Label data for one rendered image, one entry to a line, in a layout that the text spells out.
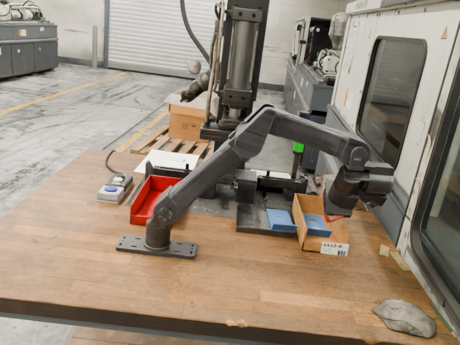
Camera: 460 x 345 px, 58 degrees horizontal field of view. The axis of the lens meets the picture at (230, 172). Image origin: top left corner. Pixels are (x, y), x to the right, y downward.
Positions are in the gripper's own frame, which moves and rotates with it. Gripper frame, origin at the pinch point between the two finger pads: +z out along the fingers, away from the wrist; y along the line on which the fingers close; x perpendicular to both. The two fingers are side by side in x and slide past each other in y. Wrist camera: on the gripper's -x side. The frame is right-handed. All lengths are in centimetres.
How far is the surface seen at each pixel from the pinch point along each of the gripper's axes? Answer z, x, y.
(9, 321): 114, 125, -10
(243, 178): 15.3, 24.0, 19.9
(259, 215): 13.4, 17.9, 5.3
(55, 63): 518, 438, 630
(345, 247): 4.4, -5.3, -6.9
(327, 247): 4.9, -0.5, -7.4
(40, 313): -9, 63, -38
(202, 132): 2.6, 38.8, 26.6
